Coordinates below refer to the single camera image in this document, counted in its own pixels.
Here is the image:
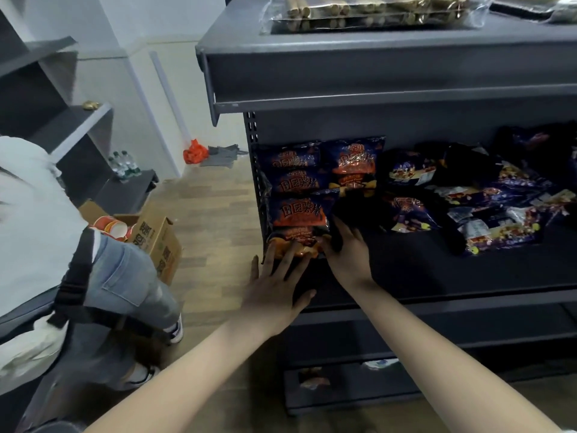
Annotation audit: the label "orange plastic bag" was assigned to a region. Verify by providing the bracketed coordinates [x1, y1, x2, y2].
[182, 140, 209, 165]

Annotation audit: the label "person's right forearm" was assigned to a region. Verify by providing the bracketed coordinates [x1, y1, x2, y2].
[345, 279, 564, 433]

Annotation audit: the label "white and blue packet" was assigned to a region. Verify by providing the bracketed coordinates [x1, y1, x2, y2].
[361, 357, 401, 371]

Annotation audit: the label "cluster of clear water bottles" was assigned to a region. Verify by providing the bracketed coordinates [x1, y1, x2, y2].
[107, 150, 141, 182]

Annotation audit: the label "white wall pipe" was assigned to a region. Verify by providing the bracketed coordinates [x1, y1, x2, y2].
[149, 50, 192, 142]

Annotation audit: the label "black shoulder bag strap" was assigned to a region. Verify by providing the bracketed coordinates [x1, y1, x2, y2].
[45, 227, 97, 330]

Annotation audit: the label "person's left hand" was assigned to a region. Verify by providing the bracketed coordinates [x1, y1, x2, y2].
[241, 242, 317, 339]

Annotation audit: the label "dark grey metal shelf unit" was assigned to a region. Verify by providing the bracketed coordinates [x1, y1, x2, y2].
[195, 0, 577, 416]

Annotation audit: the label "person's right hand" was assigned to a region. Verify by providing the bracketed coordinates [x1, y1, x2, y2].
[316, 215, 376, 291]

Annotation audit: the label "pile of dark purple snack packets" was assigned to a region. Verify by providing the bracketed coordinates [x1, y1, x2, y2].
[334, 124, 577, 257]

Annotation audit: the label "clear packet of wafer rolls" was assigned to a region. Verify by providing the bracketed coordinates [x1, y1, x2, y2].
[259, 0, 492, 34]

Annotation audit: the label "brown cardboard box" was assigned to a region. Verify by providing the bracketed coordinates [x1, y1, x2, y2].
[78, 199, 183, 287]

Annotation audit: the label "person's left forearm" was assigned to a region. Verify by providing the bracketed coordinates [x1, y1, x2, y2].
[83, 318, 282, 433]

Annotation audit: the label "orange and blue chip packet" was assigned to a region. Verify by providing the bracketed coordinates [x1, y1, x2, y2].
[321, 136, 386, 198]
[261, 142, 322, 173]
[270, 170, 332, 198]
[270, 195, 335, 231]
[267, 229, 333, 263]

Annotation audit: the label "grey empty shelf rack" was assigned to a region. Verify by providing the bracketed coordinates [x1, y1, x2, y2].
[0, 9, 159, 217]

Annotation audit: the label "red and white cup noodles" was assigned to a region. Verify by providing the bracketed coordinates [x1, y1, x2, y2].
[89, 215, 136, 243]

